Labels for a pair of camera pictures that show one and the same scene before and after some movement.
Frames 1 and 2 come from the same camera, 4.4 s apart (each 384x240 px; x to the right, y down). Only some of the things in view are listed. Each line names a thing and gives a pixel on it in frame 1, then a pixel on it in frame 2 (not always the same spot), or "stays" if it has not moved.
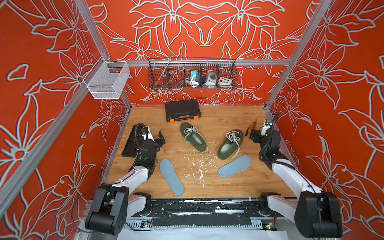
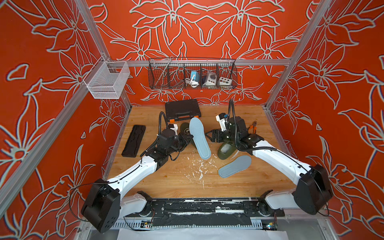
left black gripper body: [155, 146] → [176, 144]
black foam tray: [133, 145] stays
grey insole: [241, 163] stays
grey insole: [168, 173] → [197, 131]
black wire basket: [192, 73] stays
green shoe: [192, 136] stays
